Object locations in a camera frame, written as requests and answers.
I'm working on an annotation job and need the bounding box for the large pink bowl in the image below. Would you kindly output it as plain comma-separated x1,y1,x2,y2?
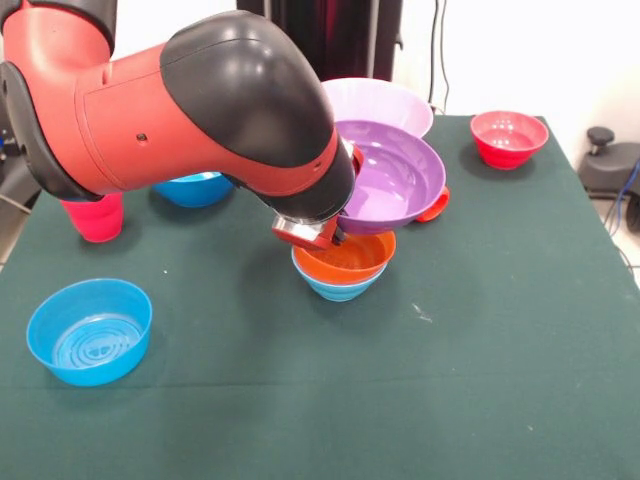
321,77,434,141

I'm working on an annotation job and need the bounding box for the red cup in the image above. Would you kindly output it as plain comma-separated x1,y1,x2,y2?
414,185,451,224

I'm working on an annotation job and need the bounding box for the orange bowl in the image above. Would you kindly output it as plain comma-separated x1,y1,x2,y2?
292,230,398,286

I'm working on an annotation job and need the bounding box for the small crimson bowl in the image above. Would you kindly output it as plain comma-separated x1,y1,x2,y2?
469,110,550,171

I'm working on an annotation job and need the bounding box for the flat-bottomed blue bowl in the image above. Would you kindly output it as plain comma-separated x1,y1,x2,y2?
25,278,154,389

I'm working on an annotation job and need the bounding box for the grey black equipment base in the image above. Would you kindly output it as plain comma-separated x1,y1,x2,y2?
579,126,640,201
0,149,41,211

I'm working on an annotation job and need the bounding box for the black wall cable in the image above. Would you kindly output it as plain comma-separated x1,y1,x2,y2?
428,0,454,116

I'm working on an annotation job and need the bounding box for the deep blue bowl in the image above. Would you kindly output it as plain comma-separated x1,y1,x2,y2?
152,171,235,209

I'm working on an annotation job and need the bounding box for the wide purple bowl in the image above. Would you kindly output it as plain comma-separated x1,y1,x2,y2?
335,119,447,236

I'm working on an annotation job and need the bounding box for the ribbed cyan bowl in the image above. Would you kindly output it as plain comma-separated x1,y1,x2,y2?
292,259,389,302

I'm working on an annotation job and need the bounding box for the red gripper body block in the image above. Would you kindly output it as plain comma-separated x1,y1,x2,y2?
272,147,365,252

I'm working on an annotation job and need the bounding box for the dark green table cloth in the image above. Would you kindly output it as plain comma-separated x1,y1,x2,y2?
0,113,640,480

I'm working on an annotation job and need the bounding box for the ribbed pink-red cup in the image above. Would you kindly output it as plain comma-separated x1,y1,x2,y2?
59,192,125,244

